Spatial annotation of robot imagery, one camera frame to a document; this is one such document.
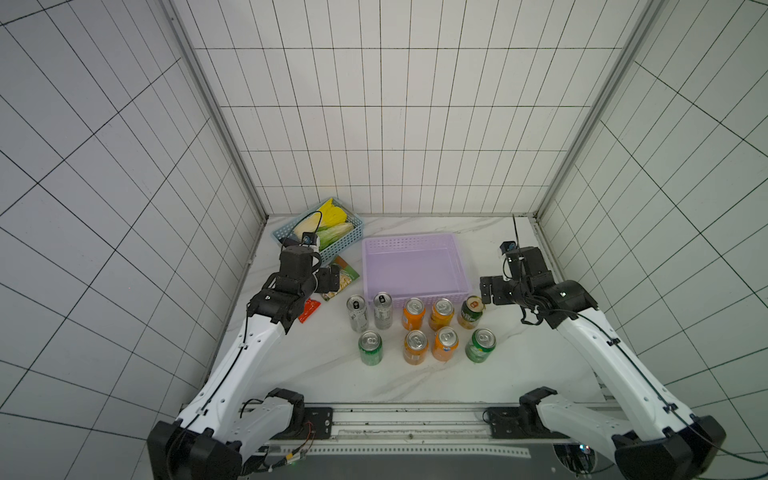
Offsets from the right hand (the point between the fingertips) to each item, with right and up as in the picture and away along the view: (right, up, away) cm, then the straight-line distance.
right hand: (487, 282), depth 77 cm
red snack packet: (-51, -11, +16) cm, 55 cm away
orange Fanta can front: (-19, -10, +6) cm, 22 cm away
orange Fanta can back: (-11, -16, -1) cm, 19 cm away
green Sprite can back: (-1, -16, -1) cm, 16 cm away
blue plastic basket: (-64, +14, +30) cm, 72 cm away
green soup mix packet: (-40, -1, +23) cm, 47 cm away
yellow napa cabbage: (-49, +21, +33) cm, 62 cm away
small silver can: (-35, -9, +2) cm, 36 cm away
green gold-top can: (-3, -9, +4) cm, 10 cm away
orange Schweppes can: (-11, -10, +4) cm, 15 cm away
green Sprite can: (-31, -17, -1) cm, 35 cm away
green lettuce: (-47, +13, +26) cm, 55 cm away
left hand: (-46, +2, +2) cm, 46 cm away
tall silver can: (-28, -8, +2) cm, 29 cm away
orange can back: (-19, -17, -2) cm, 26 cm away
